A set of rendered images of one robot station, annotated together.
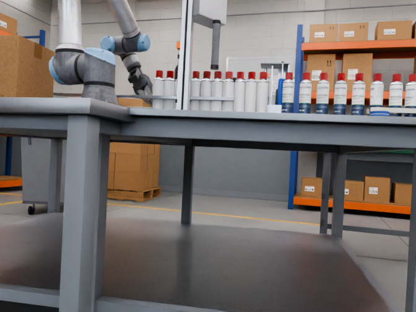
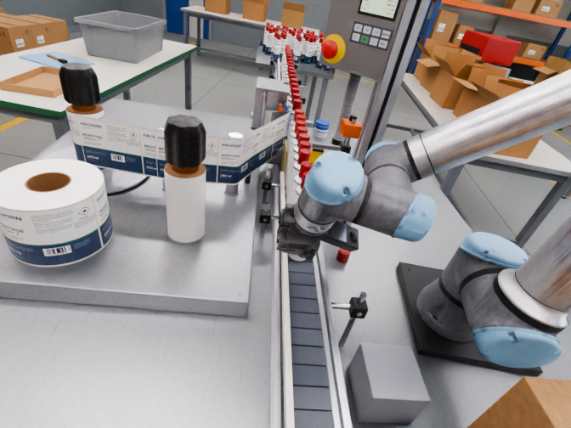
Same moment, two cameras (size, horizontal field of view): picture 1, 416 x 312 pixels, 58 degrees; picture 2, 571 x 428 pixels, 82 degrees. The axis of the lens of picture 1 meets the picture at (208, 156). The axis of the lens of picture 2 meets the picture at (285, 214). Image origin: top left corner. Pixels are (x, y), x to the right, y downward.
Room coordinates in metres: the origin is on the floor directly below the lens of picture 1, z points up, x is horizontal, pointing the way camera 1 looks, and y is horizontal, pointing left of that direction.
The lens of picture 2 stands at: (2.04, 0.83, 1.44)
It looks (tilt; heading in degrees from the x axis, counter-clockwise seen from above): 35 degrees down; 252
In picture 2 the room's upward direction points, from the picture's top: 11 degrees clockwise
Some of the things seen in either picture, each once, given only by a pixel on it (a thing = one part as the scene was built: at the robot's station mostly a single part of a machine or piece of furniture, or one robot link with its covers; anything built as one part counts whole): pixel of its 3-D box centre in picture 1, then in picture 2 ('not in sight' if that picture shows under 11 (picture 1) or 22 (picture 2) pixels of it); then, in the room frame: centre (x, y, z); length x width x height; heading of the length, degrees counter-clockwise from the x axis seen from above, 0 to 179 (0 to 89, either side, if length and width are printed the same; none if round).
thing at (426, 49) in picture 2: not in sight; (434, 62); (-0.31, -2.51, 0.97); 0.45 x 0.40 x 0.37; 165
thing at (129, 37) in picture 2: not in sight; (127, 36); (2.58, -2.01, 0.91); 0.60 x 0.40 x 0.22; 77
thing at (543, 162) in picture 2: not in sight; (443, 148); (-0.13, -1.65, 0.39); 2.20 x 0.80 x 0.78; 73
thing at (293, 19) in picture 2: not in sight; (295, 14); (0.60, -5.31, 0.97); 0.48 x 0.47 x 0.37; 76
